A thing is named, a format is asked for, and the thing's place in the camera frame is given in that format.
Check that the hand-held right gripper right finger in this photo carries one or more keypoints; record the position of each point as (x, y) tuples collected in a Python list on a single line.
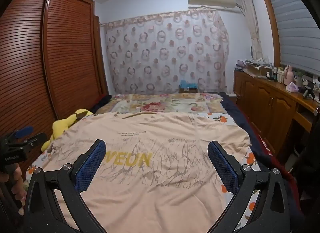
[(225, 168)]

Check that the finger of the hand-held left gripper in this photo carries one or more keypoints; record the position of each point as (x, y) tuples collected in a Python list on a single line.
[(35, 141), (23, 131)]

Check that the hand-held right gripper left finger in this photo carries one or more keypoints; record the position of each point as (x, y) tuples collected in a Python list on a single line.
[(90, 168)]

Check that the beige t-shirt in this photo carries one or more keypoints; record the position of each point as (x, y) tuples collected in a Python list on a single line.
[(155, 198)]

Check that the person's left forearm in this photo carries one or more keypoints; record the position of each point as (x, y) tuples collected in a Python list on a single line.
[(5, 210)]

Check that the person's left hand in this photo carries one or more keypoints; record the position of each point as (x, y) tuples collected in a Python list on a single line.
[(18, 185)]

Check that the yellow plush toy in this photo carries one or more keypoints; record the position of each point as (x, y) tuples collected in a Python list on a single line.
[(60, 125)]

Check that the orange fruit print bed sheet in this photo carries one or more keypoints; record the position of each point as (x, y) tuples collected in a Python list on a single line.
[(226, 119)]

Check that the dark blue quilt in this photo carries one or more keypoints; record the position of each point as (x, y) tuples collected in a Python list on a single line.
[(240, 120)]

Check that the white power strip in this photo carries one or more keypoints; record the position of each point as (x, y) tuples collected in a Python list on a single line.
[(231, 94)]

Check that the white trash bin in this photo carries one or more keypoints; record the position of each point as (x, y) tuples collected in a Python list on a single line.
[(297, 151)]

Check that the wooden sideboard cabinet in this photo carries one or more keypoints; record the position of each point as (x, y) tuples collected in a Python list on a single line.
[(265, 100)]

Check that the wooden louvered wardrobe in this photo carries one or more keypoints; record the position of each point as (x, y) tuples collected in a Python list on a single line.
[(62, 60)]

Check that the person's dark clothing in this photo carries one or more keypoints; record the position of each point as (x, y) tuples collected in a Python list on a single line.
[(310, 163)]

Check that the cardboard box with blue cloth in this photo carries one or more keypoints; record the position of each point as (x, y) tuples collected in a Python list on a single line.
[(187, 89)]

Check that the floral blanket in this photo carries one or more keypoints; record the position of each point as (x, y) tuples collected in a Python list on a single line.
[(155, 104)]

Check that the open cardboard box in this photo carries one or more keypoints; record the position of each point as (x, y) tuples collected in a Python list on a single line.
[(256, 70)]

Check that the pink tissue box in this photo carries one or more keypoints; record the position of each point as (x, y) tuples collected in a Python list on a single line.
[(292, 87)]

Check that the purple pouch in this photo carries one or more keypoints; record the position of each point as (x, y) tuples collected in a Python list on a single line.
[(241, 64)]

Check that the row of cosmetic bottles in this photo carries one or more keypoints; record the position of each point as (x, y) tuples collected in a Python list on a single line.
[(275, 74)]

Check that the pink bottle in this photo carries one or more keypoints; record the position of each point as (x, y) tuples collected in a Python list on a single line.
[(290, 75)]

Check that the black device on stand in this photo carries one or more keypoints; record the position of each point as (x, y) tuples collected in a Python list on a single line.
[(310, 91)]

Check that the green bottle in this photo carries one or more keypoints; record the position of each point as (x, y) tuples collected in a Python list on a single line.
[(299, 77)]

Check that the circle patterned sheer curtain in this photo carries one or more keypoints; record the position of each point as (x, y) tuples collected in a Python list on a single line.
[(162, 55)]

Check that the tied beige curtain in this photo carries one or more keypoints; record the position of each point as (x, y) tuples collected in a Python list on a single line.
[(252, 22)]

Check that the wooden window frame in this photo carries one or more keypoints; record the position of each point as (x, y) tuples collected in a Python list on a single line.
[(268, 22)]

